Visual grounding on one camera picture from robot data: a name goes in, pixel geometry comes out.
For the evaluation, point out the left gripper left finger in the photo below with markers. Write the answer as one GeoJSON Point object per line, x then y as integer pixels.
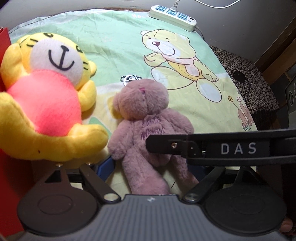
{"type": "Point", "coordinates": [94, 178]}

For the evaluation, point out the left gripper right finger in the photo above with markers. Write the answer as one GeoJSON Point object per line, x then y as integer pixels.
{"type": "Point", "coordinates": [211, 183]}

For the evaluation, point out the mauve teddy bear plush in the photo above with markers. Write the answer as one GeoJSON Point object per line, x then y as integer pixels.
{"type": "Point", "coordinates": [143, 104]}

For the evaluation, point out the person right hand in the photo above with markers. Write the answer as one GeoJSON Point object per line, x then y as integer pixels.
{"type": "Point", "coordinates": [286, 225]}

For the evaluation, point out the brown patterned cushion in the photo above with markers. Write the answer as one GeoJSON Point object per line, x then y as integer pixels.
{"type": "Point", "coordinates": [249, 81]}

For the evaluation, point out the black speaker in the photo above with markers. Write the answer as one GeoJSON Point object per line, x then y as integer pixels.
{"type": "Point", "coordinates": [290, 94]}

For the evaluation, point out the red cardboard box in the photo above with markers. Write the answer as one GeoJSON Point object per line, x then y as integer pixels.
{"type": "Point", "coordinates": [9, 197]}

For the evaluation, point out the yellow tiger plush pink belly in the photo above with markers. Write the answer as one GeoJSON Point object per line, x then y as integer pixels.
{"type": "Point", "coordinates": [47, 80]}

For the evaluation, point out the silver keyring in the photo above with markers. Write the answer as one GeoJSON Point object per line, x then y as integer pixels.
{"type": "Point", "coordinates": [125, 79]}

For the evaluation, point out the green bear print bedsheet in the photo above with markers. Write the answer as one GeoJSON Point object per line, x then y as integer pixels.
{"type": "Point", "coordinates": [118, 41]}

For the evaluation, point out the white blue power strip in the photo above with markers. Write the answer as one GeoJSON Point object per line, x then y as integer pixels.
{"type": "Point", "coordinates": [173, 17]}

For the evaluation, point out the wooden shelf frame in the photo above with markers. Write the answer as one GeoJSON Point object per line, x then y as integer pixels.
{"type": "Point", "coordinates": [279, 57]}

